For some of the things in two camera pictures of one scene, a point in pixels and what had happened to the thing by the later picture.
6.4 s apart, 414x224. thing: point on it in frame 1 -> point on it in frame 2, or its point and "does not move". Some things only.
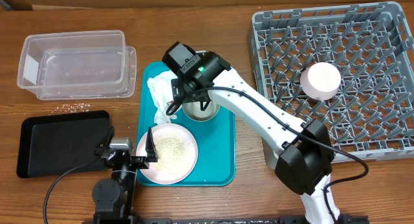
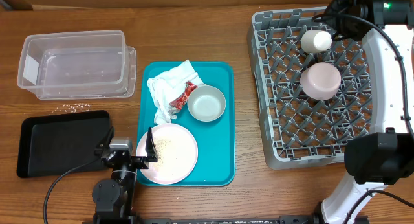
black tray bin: [52, 145] does not move
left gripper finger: [150, 147] does not move
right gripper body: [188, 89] -> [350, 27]
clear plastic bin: [77, 65] does not move
